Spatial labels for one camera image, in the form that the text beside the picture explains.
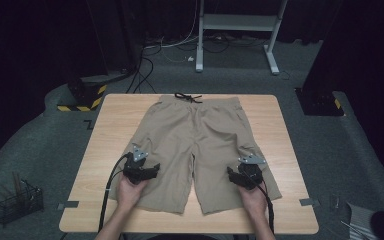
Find person's left hand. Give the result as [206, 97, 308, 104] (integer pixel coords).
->
[116, 173, 150, 210]

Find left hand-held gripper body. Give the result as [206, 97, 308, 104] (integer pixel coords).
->
[123, 143, 155, 185]

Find black floor cables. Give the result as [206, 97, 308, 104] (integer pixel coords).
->
[125, 46, 158, 95]

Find grey tape strip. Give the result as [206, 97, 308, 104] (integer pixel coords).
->
[298, 197, 321, 207]
[57, 200, 80, 211]

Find person's right hand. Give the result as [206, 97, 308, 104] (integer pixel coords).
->
[238, 181, 270, 217]

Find white metal stand frame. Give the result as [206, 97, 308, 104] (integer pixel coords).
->
[194, 0, 289, 76]

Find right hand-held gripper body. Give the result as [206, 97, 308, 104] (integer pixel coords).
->
[235, 153, 267, 191]

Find khaki shorts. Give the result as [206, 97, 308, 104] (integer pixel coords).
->
[108, 92, 283, 215]

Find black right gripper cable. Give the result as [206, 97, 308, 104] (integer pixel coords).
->
[255, 182, 276, 235]

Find black yellow striped base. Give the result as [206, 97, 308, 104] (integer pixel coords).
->
[56, 74, 109, 113]

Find white floor cable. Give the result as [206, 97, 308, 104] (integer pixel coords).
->
[143, 0, 202, 64]

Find black wire basket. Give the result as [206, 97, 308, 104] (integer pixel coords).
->
[0, 179, 45, 227]

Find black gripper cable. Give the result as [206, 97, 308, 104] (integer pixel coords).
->
[97, 152, 132, 233]
[255, 182, 276, 235]

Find black base with yellow mark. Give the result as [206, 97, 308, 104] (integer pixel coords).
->
[294, 87, 345, 117]

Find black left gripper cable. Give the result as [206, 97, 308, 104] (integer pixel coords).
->
[97, 152, 132, 233]

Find striped grey cloth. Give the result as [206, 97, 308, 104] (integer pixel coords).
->
[345, 201, 378, 240]

